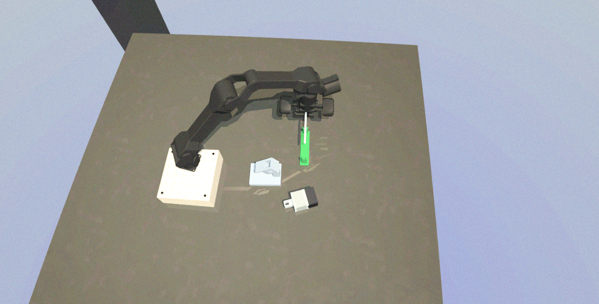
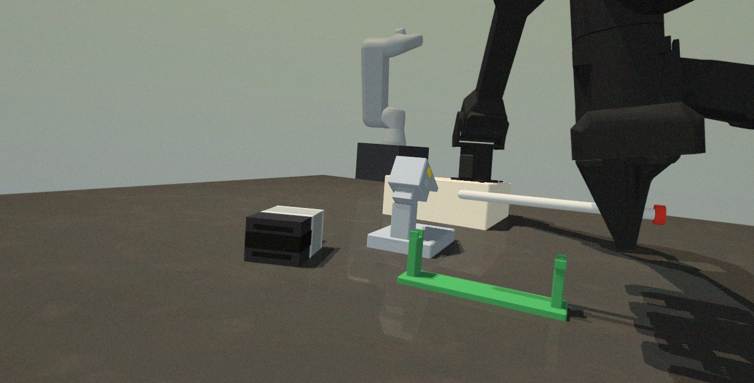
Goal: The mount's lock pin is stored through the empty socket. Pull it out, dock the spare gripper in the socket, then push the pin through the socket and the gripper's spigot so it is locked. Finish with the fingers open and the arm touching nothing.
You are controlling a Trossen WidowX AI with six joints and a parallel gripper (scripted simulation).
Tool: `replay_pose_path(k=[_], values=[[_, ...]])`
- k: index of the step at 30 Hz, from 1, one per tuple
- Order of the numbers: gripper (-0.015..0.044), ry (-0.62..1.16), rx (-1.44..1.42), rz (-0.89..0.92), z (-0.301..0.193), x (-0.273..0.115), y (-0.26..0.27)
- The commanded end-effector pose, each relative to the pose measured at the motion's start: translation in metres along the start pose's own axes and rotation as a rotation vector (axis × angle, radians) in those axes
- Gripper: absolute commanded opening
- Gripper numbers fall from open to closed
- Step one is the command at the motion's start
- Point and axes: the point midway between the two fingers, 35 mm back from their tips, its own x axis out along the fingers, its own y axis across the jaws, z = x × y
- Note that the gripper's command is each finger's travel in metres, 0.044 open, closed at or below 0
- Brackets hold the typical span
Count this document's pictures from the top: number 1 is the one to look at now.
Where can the green u-shaped cradle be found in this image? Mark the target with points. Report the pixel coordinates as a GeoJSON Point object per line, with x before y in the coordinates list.
{"type": "Point", "coordinates": [304, 149]}

